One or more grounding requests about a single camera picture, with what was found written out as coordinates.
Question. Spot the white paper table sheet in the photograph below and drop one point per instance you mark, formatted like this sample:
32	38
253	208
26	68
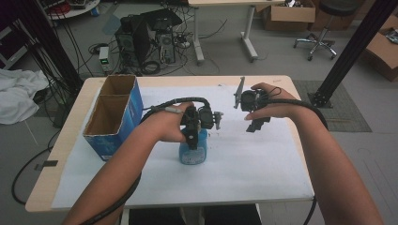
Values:
234	175

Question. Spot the grey computer tower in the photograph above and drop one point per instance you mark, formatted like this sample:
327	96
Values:
165	47

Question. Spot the large brown cardboard box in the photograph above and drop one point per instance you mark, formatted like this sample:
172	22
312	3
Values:
383	50

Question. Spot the white-legged desk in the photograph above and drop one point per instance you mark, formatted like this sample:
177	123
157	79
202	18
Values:
234	2

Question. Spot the black aluminium post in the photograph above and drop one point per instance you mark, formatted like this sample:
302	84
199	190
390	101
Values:
353	47

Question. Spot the round white table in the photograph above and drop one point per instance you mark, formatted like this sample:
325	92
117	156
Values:
78	12

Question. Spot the blue cardboard box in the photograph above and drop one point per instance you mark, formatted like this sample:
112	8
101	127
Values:
133	106

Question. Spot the black computer tower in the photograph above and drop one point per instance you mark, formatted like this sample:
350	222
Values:
134	40

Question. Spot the person's left hand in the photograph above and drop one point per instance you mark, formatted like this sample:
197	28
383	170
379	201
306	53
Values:
164	125

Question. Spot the blue container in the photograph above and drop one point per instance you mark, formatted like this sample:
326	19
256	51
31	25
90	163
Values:
94	12

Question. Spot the person's right hand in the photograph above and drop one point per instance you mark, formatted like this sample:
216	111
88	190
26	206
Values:
281	104

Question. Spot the white cloth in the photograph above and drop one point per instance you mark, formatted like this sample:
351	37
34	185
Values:
18	93

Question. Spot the person's right leg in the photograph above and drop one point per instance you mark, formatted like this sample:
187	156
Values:
231	215

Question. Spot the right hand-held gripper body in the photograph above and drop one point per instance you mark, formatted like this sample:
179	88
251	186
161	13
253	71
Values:
250	100

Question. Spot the white power strip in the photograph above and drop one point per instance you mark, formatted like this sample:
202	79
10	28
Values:
184	44

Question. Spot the person's leg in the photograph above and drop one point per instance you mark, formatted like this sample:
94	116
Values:
231	215
156	216

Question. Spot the blue detergent bottle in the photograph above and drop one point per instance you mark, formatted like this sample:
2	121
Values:
192	157

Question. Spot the white power supply unit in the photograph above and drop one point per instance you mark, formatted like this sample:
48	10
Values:
104	57

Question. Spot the white metal rack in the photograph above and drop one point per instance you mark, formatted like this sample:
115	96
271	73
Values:
12	47

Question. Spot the person's left leg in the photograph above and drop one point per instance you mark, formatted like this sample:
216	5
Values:
156	216

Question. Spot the black flat monitor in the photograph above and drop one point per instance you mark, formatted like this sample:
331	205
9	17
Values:
162	18

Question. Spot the black office stool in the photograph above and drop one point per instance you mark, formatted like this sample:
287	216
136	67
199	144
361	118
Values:
339	7

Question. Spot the black tape strip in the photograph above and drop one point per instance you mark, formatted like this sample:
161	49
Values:
47	163

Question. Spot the grey floor mat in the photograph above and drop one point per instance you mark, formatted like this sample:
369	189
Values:
344	118

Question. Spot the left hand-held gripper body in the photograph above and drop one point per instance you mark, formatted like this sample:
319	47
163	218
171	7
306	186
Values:
206	117

